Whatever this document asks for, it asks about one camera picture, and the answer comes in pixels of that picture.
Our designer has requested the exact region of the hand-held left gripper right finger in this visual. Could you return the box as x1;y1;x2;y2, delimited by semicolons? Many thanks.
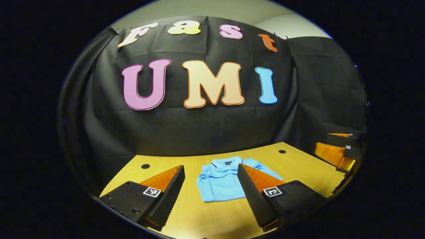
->
237;163;329;232

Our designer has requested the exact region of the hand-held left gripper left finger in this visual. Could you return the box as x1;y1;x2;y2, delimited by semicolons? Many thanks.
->
99;165;186;232

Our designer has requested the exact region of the light blue T-shirt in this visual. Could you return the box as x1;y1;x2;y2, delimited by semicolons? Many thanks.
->
196;155;284;203

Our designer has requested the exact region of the black backdrop cloth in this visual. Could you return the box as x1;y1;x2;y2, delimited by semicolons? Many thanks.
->
57;15;370;196

